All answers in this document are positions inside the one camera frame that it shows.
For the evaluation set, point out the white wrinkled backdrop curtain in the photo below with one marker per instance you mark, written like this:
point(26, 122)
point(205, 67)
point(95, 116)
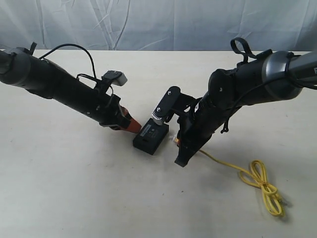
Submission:
point(159, 25)

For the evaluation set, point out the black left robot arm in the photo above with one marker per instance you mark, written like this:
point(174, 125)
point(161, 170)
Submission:
point(48, 80)

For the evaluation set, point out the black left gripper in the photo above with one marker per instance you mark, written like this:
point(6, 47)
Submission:
point(117, 117)

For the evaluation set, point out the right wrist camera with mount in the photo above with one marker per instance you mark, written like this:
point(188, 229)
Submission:
point(173, 102)

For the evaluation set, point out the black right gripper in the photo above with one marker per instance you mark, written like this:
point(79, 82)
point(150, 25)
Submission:
point(196, 128)

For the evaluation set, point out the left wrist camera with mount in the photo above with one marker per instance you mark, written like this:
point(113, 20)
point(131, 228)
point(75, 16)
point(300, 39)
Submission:
point(110, 78)

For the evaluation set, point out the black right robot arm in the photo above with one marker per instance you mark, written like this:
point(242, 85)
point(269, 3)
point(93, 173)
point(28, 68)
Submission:
point(280, 76)

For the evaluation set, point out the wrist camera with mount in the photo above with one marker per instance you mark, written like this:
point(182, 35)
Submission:
point(110, 78)
point(173, 102)

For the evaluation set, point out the black rectangular network box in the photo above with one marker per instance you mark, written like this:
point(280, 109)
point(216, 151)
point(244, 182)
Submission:
point(150, 136)

